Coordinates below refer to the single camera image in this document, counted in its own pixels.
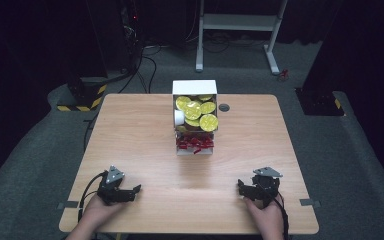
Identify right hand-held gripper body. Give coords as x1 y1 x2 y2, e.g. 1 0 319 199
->
250 166 284 209

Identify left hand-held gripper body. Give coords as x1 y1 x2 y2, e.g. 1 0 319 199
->
96 165 138 206

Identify person's left hand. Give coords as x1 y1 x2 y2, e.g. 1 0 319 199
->
79 194 128 232

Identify person's right hand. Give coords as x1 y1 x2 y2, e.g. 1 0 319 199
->
244 195 286 236

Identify grey tape strip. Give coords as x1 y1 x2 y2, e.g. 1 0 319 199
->
298 198 322 209
56 200 80 211

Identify pile of red packets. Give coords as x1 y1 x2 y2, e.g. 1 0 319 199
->
175 132 215 155

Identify pile of yellow-lidded capsules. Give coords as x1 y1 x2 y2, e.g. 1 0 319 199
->
175 94 220 133

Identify white capsule lying sideways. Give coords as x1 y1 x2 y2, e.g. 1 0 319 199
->
173 109 186 127

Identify black yellow striped stand base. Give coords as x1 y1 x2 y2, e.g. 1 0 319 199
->
56 76 109 113

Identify white two-tier display box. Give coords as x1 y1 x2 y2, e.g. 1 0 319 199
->
171 79 219 157

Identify small red clamp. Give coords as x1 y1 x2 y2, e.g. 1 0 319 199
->
277 68 290 83

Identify dark computer tower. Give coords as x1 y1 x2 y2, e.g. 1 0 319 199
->
119 0 145 72

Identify white metal stand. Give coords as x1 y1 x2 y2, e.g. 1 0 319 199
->
194 0 290 76

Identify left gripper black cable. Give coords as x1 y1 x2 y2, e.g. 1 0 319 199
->
77 170 110 223

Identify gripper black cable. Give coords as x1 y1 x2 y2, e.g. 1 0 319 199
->
259 185 291 240
77 170 110 223

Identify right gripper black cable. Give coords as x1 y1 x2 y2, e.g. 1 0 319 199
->
259 185 291 240

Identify black cable beside table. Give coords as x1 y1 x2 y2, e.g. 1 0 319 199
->
82 112 100 152

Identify black floor cables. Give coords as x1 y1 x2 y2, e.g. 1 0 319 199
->
117 42 158 95

